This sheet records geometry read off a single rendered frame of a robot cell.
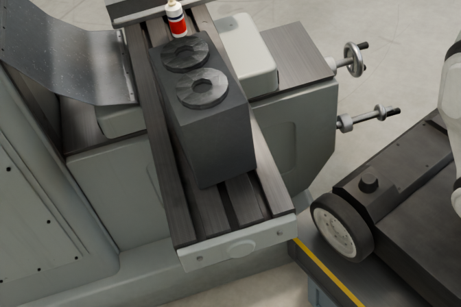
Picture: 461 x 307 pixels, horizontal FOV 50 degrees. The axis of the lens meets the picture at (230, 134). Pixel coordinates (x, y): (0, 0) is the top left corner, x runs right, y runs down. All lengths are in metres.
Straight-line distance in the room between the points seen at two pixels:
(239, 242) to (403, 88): 1.69
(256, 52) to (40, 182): 0.67
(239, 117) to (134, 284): 1.03
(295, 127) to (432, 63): 1.25
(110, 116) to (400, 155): 0.79
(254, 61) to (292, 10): 1.60
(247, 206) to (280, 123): 0.59
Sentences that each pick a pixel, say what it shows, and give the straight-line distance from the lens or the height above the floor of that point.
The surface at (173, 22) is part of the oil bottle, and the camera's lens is 1.24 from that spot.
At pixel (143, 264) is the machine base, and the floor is 0.20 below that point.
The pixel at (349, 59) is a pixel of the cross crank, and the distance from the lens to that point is 1.60.
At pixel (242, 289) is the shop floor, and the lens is 1.86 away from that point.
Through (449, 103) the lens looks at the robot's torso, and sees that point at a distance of 1.07.
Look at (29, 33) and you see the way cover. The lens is 1.30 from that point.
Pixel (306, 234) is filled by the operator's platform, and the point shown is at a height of 0.40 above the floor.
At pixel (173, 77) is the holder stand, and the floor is 1.12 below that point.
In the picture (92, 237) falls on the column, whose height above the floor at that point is 0.42.
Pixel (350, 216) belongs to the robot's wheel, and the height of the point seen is 0.59.
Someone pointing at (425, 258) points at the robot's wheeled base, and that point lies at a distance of 1.29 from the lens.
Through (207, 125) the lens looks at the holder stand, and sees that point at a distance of 0.81.
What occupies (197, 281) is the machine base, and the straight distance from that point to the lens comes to 1.78.
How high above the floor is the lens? 1.70
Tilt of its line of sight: 49 degrees down
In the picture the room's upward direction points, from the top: 11 degrees counter-clockwise
